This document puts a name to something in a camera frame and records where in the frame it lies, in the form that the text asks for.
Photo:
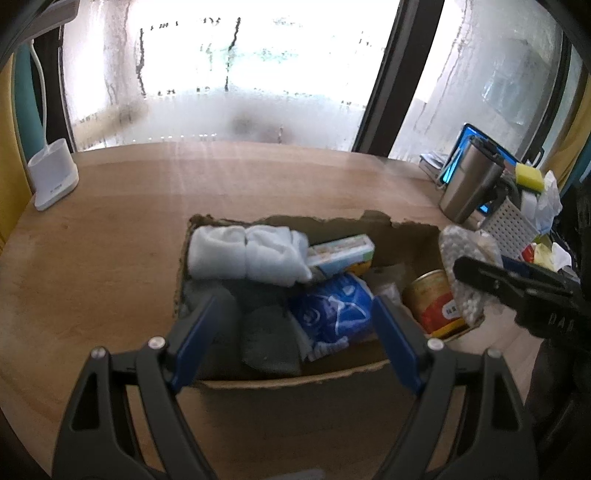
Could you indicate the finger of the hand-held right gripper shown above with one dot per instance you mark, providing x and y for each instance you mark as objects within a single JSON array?
[
  {"x": 519, "y": 266},
  {"x": 489, "y": 277}
]

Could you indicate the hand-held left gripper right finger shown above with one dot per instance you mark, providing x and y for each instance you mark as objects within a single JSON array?
[{"x": 397, "y": 344}]

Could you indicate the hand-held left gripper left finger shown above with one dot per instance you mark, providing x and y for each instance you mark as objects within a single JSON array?
[{"x": 191, "y": 344}]

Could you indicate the bag of cotton swabs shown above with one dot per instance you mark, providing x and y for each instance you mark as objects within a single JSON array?
[{"x": 466, "y": 244}]

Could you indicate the blue tissue packet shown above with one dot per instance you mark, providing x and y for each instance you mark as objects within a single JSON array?
[{"x": 332, "y": 309}]

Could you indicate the grey socks bundle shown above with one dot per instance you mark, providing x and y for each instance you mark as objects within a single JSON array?
[{"x": 258, "y": 295}]

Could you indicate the torn cardboard box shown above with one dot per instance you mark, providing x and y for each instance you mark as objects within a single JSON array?
[{"x": 277, "y": 391}]

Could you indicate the white towel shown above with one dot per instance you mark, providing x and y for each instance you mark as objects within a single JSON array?
[{"x": 240, "y": 254}]

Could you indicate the light blue and green carton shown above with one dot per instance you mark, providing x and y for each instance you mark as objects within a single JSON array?
[{"x": 341, "y": 254}]

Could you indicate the red packet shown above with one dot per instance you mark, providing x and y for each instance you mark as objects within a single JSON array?
[{"x": 527, "y": 254}]

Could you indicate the yellow packet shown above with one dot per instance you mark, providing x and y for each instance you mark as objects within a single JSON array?
[{"x": 544, "y": 256}]

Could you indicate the white perforated basket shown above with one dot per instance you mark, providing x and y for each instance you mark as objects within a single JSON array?
[{"x": 508, "y": 226}]

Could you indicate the crumpled white paper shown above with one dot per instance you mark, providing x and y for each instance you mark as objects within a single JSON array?
[{"x": 561, "y": 256}]

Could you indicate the red and gold can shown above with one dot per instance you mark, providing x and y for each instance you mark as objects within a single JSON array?
[{"x": 429, "y": 300}]

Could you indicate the white foam block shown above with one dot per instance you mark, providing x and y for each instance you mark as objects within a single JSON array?
[{"x": 528, "y": 203}]

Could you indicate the crumpled white plastic bag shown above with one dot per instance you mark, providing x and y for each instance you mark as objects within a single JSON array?
[{"x": 549, "y": 203}]

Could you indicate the yellow sponge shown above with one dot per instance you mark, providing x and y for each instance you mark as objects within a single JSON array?
[{"x": 530, "y": 175}]

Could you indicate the stainless steel tumbler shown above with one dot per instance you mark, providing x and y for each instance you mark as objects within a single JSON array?
[{"x": 466, "y": 184}]

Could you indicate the dark tablet with blue screen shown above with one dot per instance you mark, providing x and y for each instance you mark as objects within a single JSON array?
[{"x": 449, "y": 171}]

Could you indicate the yellow curtain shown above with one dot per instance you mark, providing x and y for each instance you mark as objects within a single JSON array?
[{"x": 570, "y": 138}]

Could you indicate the white desk lamp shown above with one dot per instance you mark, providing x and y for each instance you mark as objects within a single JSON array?
[{"x": 53, "y": 175}]

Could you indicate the black window frame post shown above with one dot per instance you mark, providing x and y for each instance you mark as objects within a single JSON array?
[{"x": 397, "y": 74}]

